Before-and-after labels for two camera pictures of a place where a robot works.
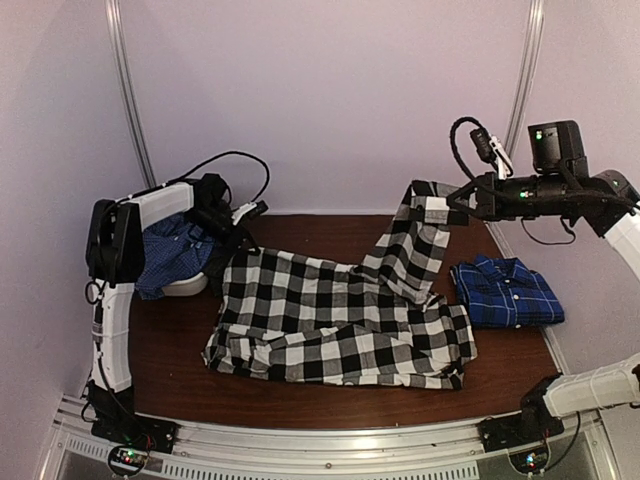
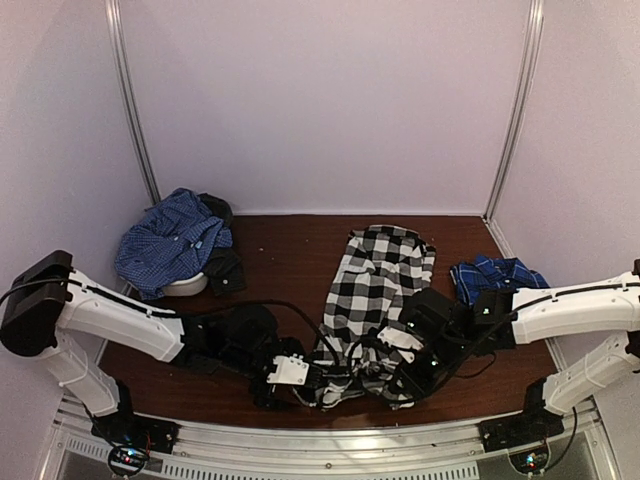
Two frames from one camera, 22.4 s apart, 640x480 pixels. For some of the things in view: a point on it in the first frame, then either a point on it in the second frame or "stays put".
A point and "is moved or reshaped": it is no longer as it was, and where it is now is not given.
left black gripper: (236, 238) → (262, 395)
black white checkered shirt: (283, 316) is moved or reshaped
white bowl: (187, 288) stays put
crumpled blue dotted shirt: (172, 251) stays put
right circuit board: (530, 461) stays put
